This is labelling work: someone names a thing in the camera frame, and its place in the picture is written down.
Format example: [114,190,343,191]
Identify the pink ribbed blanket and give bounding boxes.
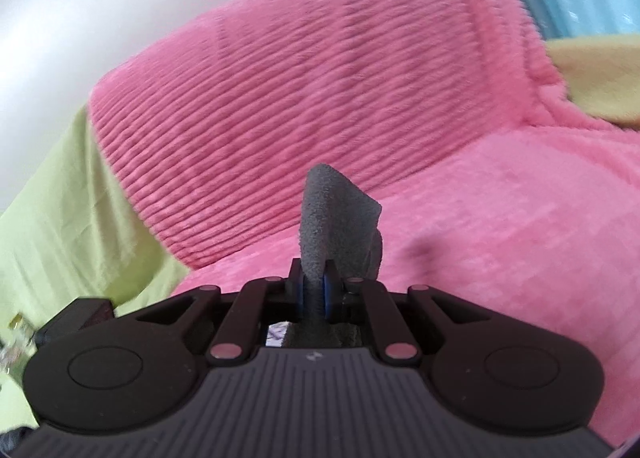
[88,0,639,444]

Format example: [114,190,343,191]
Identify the green sheet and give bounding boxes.
[0,104,189,429]

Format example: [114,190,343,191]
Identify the yellow sofa cover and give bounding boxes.
[546,33,640,131]

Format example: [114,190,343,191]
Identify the grey cleaning cloth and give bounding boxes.
[283,164,383,348]

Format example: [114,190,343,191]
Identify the clutter on side table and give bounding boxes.
[1,313,37,388]

